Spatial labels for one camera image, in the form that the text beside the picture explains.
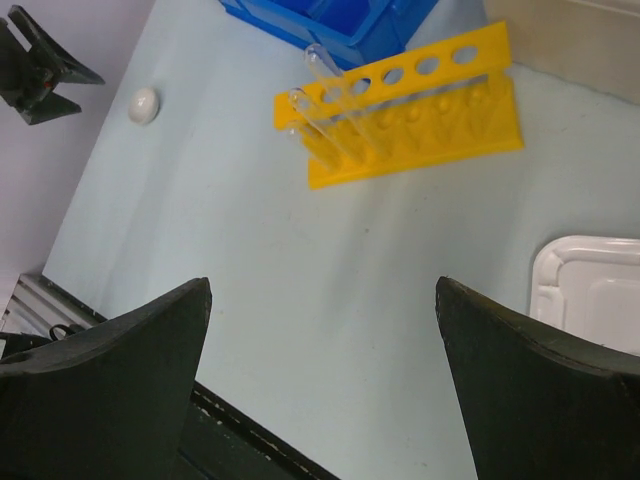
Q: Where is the beige plastic storage box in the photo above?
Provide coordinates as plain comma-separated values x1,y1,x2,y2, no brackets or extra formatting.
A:
484,0,639,104

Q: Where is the yellow test tube rack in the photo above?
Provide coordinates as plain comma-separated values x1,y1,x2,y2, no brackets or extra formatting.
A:
273,21,524,189

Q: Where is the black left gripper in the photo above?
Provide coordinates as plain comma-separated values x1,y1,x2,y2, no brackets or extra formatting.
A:
1,5,105,125

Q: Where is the aluminium frame rail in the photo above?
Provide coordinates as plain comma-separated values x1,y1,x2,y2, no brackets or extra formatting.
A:
1,274,106,338

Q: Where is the white porcelain evaporating dish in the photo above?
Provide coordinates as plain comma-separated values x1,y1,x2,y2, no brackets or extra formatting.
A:
127,87,160,125

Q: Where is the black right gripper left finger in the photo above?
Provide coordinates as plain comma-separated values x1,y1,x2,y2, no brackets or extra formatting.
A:
1,278,212,479

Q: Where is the blue plastic divided bin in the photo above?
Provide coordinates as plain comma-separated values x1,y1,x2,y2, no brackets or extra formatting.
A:
221,0,436,70

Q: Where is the white plastic lid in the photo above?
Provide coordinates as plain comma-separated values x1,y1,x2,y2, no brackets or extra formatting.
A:
529,235,639,355

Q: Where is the clear glass test tube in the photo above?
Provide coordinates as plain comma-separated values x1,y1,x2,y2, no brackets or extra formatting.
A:
304,43,389,159
288,88,341,171

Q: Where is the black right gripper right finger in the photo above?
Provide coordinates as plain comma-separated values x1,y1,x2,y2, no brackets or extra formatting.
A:
436,277,639,479

